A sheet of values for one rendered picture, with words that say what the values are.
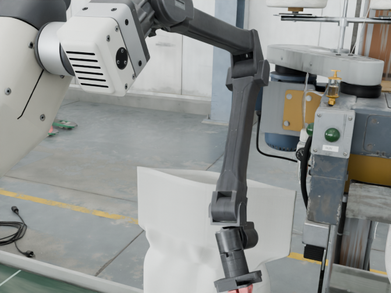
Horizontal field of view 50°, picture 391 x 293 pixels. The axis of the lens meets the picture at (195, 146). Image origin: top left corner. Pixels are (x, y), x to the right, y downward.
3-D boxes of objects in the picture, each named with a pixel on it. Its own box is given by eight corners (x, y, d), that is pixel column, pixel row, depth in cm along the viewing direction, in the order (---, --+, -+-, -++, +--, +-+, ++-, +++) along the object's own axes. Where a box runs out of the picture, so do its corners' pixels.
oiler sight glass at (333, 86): (326, 95, 89) (327, 79, 88) (327, 93, 91) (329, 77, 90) (338, 96, 88) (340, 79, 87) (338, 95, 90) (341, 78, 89)
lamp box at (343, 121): (310, 153, 86) (315, 110, 84) (312, 147, 90) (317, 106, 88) (348, 158, 84) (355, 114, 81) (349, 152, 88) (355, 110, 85)
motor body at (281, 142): (259, 150, 139) (265, 74, 132) (268, 138, 153) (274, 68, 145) (306, 156, 134) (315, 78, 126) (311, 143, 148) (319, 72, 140)
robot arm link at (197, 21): (234, 36, 119) (267, 29, 113) (237, 85, 118) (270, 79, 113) (121, -11, 82) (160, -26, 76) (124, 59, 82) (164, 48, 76)
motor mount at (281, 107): (258, 132, 133) (262, 81, 128) (263, 128, 139) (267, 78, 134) (353, 144, 124) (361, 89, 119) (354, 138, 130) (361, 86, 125)
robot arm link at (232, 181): (227, 62, 115) (263, 54, 109) (237, 72, 119) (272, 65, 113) (201, 217, 100) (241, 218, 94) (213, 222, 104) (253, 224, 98)
